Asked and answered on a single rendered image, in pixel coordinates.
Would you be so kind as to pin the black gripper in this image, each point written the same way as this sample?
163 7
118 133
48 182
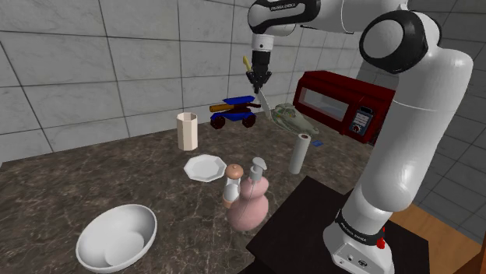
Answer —
261 60

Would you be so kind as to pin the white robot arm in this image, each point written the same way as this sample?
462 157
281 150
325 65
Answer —
417 151

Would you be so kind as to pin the blue toy car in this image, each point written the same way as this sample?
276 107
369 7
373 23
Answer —
235 110

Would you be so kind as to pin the pale green animal skull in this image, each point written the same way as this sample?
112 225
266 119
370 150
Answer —
292 118

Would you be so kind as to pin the red microwave oven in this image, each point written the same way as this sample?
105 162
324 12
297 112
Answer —
338 104

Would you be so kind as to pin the white paper towel roll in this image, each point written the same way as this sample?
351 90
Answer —
299 153

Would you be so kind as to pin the small blue flat square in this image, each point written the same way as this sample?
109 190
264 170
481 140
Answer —
316 143

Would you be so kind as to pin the cream octagonal cup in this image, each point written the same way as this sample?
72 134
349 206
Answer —
187 131

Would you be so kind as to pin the white octagonal plate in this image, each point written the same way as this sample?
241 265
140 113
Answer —
205 167

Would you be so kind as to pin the white wooden-topped pepper mill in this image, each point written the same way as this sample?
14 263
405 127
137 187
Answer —
232 186

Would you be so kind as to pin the pink soap dispenser bottle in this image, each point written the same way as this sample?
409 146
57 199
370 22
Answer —
248 208

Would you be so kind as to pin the dark robot stand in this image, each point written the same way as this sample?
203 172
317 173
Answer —
300 231

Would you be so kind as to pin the white bowl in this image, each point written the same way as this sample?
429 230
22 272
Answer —
115 239

